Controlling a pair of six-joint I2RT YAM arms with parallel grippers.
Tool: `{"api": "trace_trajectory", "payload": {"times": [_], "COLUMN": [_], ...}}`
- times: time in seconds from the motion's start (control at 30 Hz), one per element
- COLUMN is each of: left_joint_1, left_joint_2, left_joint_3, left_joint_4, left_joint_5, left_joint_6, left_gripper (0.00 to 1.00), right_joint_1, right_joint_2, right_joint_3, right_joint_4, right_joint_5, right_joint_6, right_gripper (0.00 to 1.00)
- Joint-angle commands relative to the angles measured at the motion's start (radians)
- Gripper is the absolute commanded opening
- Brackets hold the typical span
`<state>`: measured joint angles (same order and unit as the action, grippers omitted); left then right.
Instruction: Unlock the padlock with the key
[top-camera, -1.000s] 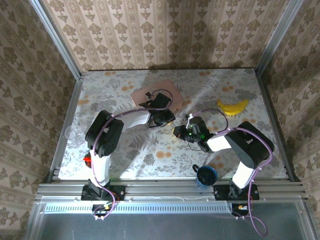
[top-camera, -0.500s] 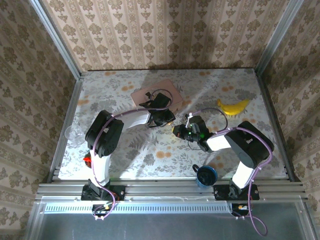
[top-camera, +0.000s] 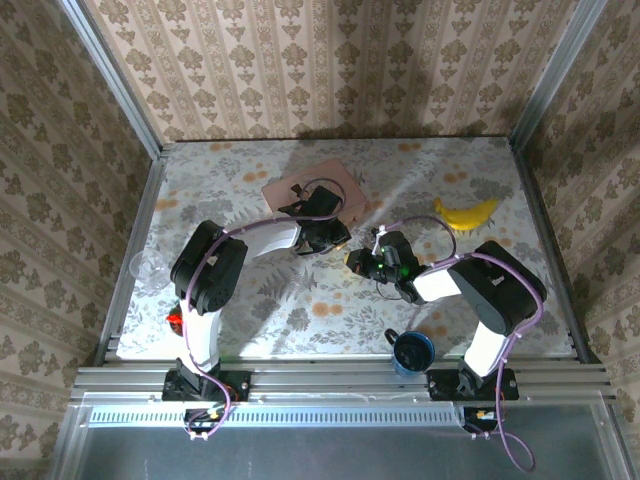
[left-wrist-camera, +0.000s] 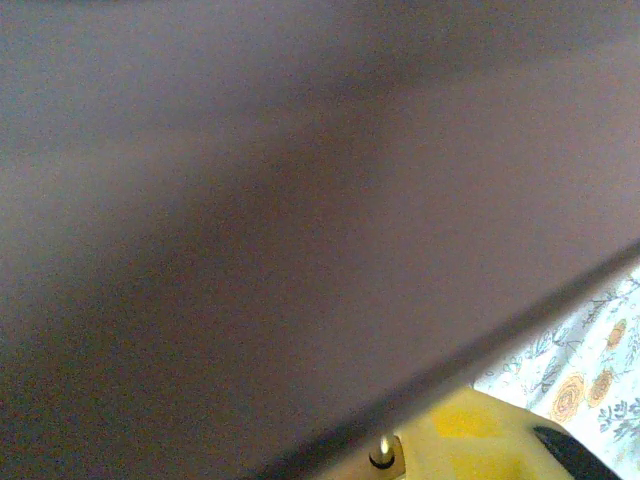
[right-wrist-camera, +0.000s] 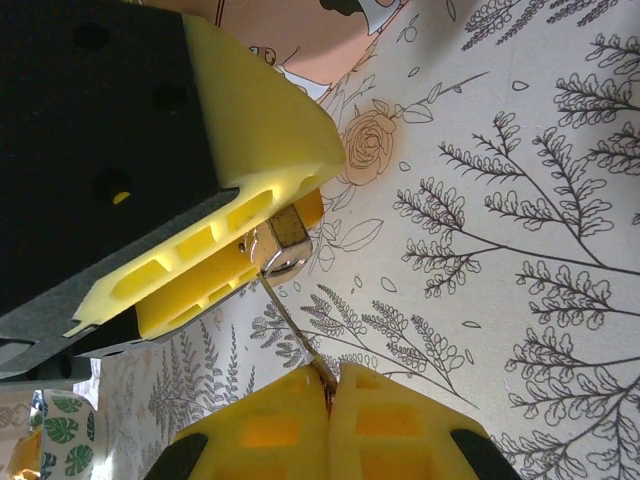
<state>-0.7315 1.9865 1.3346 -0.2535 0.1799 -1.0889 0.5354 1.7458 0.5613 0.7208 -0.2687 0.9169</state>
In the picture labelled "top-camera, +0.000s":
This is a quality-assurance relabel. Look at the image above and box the pink illustrated box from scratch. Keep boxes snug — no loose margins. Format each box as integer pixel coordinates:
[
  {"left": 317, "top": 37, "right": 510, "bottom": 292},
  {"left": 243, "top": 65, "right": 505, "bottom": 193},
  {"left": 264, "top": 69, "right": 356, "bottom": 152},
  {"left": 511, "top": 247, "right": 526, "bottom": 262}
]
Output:
[{"left": 261, "top": 158, "right": 370, "bottom": 225}]

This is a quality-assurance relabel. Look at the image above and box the blue mug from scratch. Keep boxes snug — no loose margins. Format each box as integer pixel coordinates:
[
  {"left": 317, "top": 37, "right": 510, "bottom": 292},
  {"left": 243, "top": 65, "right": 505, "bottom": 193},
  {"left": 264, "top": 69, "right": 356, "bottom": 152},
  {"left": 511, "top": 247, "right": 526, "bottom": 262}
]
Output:
[{"left": 383, "top": 327, "right": 435, "bottom": 379}]

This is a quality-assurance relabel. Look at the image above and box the yellow banana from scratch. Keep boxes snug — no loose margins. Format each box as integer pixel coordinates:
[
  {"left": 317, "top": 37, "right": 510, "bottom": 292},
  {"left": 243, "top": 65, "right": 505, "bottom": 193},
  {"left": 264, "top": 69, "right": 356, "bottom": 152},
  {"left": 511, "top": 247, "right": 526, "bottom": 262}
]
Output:
[{"left": 432, "top": 196, "right": 501, "bottom": 232}]

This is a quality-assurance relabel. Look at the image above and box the black connector block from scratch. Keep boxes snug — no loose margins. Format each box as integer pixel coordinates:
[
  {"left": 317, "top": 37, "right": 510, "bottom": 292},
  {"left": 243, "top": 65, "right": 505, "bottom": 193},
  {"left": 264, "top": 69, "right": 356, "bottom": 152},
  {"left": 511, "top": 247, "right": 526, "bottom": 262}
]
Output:
[
  {"left": 462, "top": 407, "right": 507, "bottom": 435},
  {"left": 183, "top": 407, "right": 226, "bottom": 437}
]

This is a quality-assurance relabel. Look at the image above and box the clear plastic cup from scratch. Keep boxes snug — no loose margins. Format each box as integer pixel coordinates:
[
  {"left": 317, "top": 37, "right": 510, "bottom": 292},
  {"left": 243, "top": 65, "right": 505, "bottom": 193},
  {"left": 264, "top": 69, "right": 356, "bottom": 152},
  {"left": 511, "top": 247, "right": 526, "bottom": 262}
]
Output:
[{"left": 129, "top": 248, "right": 172, "bottom": 291}]

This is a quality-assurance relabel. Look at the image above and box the grey metal panel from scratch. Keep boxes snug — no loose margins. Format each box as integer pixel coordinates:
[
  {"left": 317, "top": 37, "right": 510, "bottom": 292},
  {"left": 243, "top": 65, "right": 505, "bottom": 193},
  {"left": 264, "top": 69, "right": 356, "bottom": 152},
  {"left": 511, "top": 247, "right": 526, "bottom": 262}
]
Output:
[{"left": 49, "top": 392, "right": 640, "bottom": 480}]

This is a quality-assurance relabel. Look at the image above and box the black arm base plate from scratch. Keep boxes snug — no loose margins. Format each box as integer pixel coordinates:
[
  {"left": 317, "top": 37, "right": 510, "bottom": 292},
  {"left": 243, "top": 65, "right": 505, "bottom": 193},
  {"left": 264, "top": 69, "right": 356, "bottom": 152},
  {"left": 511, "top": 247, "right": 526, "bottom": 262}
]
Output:
[
  {"left": 162, "top": 357, "right": 251, "bottom": 404},
  {"left": 427, "top": 367, "right": 520, "bottom": 404}
]

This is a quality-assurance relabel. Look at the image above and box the long aluminium mounting rail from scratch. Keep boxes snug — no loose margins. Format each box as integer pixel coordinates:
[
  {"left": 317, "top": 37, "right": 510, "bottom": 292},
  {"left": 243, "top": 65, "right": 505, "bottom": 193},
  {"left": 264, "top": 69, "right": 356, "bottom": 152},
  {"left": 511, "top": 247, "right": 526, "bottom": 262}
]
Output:
[{"left": 69, "top": 362, "right": 619, "bottom": 404}]

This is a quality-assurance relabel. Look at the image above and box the aluminium table side rail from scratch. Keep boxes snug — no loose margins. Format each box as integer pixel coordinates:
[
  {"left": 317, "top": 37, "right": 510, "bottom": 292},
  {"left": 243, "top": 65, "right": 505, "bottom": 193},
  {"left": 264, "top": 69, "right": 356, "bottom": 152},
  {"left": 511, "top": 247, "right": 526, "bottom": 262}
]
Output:
[
  {"left": 509, "top": 139, "right": 601, "bottom": 364},
  {"left": 94, "top": 154, "right": 169, "bottom": 366}
]

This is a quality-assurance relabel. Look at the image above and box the slotted grey cable duct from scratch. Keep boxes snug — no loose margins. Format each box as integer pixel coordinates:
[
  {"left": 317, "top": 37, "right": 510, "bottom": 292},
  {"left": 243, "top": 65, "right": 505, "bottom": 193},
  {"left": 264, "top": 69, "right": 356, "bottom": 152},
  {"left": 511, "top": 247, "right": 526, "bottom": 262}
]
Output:
[{"left": 87, "top": 403, "right": 466, "bottom": 429}]

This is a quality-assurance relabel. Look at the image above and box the aluminium frame post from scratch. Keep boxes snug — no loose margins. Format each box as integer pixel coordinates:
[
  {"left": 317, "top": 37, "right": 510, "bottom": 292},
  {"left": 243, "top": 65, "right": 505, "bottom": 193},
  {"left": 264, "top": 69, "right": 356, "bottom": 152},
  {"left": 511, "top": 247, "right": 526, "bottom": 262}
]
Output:
[
  {"left": 55, "top": 0, "right": 164, "bottom": 160},
  {"left": 509, "top": 0, "right": 609, "bottom": 151}
]

